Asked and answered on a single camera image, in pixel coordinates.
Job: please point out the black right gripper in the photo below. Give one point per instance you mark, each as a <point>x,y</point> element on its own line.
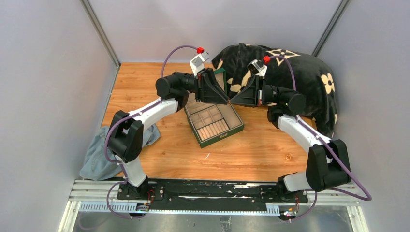
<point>253,94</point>

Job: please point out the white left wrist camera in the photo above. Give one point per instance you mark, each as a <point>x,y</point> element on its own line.
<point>197,63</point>

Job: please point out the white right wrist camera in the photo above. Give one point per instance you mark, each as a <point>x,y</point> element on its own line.
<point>257,68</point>

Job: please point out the green jewelry box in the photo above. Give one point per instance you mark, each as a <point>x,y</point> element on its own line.
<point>213,121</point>

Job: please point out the black floral plush blanket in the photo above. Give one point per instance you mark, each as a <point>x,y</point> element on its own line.
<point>307,74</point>

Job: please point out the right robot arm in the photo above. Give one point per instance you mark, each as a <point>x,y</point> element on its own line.
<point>327,162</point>

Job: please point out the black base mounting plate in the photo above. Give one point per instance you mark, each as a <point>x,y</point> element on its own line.
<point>211,195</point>

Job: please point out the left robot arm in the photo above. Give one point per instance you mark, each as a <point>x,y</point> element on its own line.
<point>124,140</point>

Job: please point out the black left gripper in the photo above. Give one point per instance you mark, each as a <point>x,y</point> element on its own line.
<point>205,93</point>

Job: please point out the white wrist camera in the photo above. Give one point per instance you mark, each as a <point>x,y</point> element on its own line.
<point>257,68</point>
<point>197,63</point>

